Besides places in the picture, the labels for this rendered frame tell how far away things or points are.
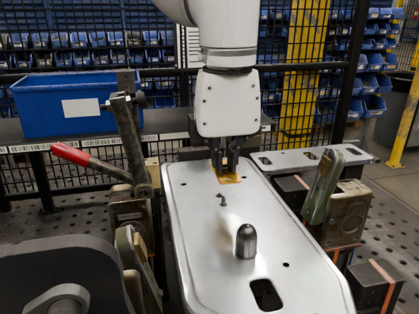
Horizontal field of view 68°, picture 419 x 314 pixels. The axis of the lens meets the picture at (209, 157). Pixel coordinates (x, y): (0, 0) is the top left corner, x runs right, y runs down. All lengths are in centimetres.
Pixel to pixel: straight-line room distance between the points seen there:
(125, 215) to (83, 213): 63
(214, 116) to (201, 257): 21
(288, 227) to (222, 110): 22
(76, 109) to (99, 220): 40
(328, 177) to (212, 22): 30
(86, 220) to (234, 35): 83
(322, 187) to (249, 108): 19
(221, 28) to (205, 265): 32
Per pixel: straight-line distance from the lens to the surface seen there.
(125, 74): 76
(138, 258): 36
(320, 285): 46
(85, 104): 85
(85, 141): 85
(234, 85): 46
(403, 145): 330
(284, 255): 49
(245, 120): 49
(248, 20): 45
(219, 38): 44
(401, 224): 119
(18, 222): 120
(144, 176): 50
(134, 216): 53
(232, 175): 53
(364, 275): 51
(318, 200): 56
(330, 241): 62
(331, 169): 54
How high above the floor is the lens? 133
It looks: 26 degrees down
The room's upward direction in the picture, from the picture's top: straight up
